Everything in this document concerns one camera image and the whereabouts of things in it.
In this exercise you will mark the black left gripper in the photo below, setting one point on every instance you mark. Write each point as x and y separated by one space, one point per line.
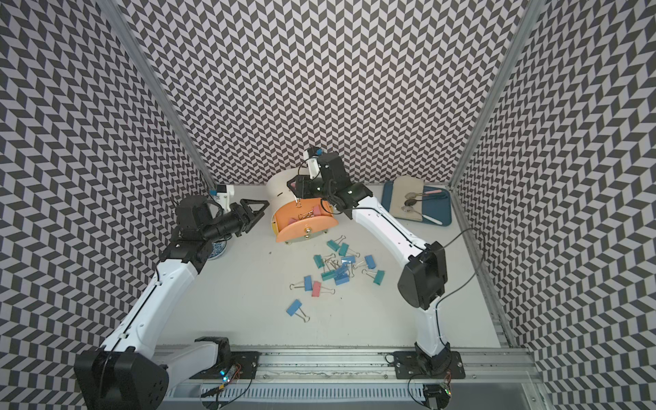
243 217

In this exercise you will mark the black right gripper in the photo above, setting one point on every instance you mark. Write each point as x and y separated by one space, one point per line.
302 186

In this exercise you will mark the orange pink top drawer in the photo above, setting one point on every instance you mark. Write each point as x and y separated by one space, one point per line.
303 229

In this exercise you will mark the cream round drawer cabinet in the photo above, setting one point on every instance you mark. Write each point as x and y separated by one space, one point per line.
278 192

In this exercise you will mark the blue binder clip pile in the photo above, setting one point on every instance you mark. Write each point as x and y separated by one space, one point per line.
342 271

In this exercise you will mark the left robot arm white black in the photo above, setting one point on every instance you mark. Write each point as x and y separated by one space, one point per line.
121 373

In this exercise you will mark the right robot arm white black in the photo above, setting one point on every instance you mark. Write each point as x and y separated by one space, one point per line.
424 267

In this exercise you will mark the green binder clip top right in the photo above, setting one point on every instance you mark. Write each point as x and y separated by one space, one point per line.
346 250

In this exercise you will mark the green binder clip left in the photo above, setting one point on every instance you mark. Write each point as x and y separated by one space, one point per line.
324 262

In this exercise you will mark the green binder clip centre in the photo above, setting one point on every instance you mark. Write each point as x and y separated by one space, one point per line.
330 273

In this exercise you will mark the green binder clip far right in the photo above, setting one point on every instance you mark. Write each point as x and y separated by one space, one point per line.
376 276

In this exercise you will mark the blue floral bowl near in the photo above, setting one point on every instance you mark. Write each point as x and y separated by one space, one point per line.
219 248

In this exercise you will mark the beige folded cloth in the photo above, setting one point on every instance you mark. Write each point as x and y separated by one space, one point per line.
404 188

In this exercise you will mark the teal blue tray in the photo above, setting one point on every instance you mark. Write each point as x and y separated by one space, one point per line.
438 209

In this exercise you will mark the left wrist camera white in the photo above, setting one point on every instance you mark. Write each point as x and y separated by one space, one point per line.
222 195

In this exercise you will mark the white handled spoon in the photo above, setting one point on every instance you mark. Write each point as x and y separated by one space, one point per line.
408 209

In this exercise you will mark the pink handled spoon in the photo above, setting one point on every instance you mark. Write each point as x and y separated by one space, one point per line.
425 192

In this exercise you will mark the teal handled spoon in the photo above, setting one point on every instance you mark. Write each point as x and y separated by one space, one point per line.
410 202

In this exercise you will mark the aluminium front rail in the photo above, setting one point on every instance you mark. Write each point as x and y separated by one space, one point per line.
371 365

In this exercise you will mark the aluminium corner post left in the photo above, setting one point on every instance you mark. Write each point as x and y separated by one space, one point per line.
116 19

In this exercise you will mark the aluminium corner post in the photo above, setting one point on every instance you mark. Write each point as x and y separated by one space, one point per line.
116 19
516 46

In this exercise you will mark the aluminium corner post right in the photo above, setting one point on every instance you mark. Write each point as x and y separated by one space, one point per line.
516 46

